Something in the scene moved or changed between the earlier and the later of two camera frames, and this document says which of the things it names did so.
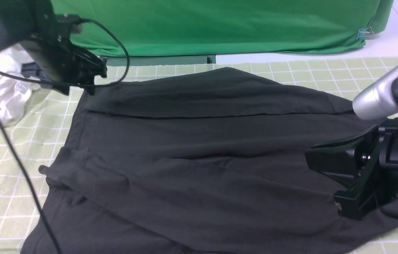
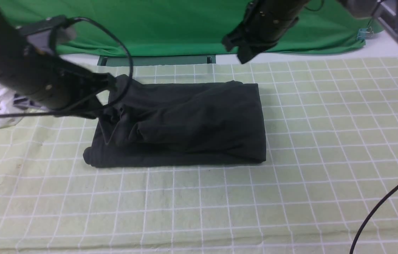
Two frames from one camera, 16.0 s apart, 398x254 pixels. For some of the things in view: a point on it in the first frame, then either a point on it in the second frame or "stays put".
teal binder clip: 364,34 stays put
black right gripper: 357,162 → 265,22
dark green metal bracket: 159,60 stays put
